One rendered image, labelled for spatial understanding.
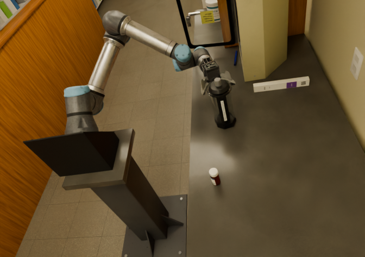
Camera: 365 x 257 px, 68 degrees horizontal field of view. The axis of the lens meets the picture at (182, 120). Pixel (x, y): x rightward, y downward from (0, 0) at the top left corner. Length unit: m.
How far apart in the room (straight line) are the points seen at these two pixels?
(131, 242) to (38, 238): 0.85
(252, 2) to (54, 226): 2.26
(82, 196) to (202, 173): 1.64
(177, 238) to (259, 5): 1.59
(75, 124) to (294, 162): 0.95
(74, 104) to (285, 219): 0.99
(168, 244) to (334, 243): 1.30
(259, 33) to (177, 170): 1.42
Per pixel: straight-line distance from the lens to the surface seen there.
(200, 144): 1.29
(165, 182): 2.37
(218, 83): 1.17
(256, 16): 1.35
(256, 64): 1.50
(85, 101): 1.33
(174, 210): 2.21
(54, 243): 2.60
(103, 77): 1.47
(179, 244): 2.10
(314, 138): 1.28
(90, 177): 1.41
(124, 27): 1.37
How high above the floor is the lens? 1.94
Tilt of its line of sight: 45 degrees down
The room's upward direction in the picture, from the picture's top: 20 degrees counter-clockwise
